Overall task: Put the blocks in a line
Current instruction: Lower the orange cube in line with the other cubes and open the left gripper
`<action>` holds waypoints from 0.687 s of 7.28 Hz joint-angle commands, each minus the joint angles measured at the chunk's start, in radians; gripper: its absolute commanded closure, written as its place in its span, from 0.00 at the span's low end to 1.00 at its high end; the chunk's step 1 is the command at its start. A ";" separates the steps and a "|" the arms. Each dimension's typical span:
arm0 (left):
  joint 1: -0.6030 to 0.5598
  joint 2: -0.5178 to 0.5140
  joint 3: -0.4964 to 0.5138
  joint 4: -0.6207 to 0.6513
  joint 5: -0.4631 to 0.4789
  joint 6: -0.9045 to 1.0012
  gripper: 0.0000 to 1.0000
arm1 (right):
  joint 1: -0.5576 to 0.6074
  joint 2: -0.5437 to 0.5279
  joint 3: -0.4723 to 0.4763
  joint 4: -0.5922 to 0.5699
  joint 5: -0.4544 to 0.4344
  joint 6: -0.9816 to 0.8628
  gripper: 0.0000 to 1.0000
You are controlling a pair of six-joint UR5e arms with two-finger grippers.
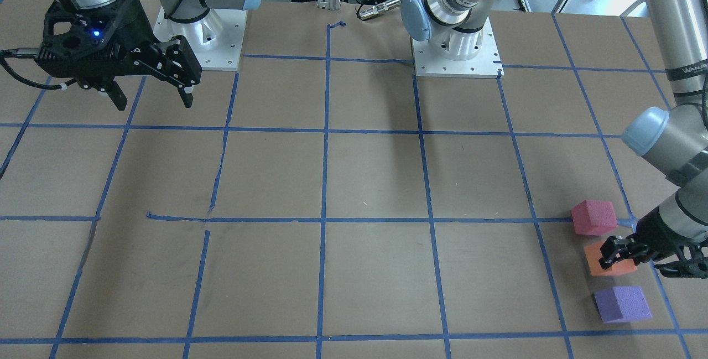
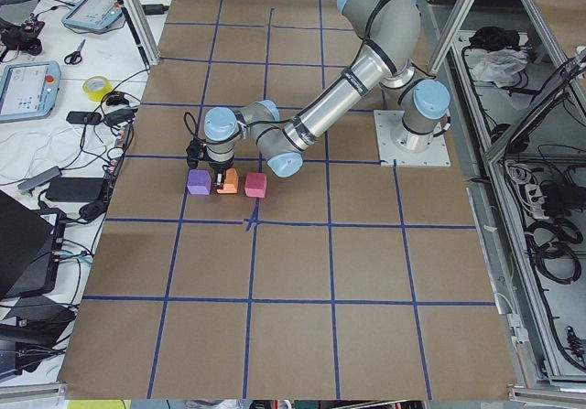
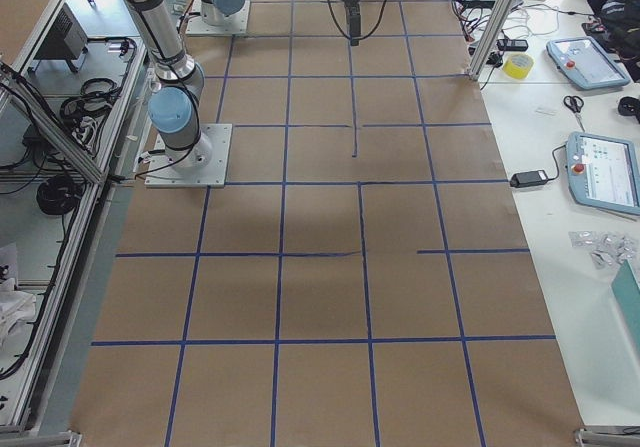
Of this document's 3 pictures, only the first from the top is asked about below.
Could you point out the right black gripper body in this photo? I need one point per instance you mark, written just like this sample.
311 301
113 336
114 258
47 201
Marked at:
134 26

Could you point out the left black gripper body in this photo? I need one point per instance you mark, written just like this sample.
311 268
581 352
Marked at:
656 230

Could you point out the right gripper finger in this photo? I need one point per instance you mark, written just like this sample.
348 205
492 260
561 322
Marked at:
114 93
177 64

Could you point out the red foam cube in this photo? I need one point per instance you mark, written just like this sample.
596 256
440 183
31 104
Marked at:
594 217

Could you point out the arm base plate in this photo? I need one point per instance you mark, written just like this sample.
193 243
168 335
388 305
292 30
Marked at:
216 40
458 54

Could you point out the brown paper mat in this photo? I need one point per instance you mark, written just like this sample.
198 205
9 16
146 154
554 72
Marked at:
326 202

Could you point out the purple foam cube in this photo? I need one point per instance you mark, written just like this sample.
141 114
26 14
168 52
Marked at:
622 304

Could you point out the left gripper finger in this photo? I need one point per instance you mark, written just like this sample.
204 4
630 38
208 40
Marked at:
616 249
693 268

